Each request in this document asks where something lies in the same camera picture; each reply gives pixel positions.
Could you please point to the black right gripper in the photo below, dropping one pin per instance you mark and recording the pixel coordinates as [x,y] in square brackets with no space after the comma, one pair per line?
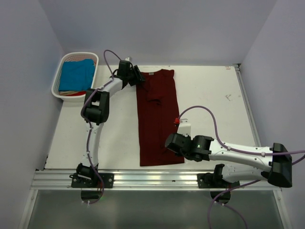
[183,136]

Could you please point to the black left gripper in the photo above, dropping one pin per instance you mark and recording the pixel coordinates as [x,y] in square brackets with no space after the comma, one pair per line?
[138,74]

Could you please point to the dark red t shirt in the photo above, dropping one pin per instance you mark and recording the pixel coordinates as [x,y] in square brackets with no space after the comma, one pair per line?
[157,109]

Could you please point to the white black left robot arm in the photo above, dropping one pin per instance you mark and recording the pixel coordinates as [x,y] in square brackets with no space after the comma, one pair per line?
[95,112]

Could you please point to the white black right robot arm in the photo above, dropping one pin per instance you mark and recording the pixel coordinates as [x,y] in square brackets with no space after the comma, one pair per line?
[272,164]

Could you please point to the red folded t shirt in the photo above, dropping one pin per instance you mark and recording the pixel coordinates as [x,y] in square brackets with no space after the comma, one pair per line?
[78,93]

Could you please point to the blue folded t shirt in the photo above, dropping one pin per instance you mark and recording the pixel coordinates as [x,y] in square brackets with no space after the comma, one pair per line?
[77,75]

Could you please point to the beige folded t shirt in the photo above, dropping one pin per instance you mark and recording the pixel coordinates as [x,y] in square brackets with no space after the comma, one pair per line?
[67,93]

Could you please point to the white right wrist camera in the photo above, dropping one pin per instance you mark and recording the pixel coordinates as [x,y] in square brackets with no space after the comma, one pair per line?
[183,126]

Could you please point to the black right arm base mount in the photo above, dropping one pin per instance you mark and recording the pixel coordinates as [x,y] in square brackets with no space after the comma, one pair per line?
[211,180]

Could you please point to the aluminium table right rail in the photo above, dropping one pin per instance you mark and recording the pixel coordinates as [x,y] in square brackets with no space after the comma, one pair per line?
[247,105]

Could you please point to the aluminium table rail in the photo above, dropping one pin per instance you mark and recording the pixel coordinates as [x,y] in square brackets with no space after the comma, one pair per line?
[124,179]
[247,105]

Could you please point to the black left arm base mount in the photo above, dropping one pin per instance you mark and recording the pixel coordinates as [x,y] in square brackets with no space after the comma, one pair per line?
[86,177]

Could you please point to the aluminium table front rail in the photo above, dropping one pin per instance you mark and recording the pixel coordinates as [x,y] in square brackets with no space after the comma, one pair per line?
[124,179]

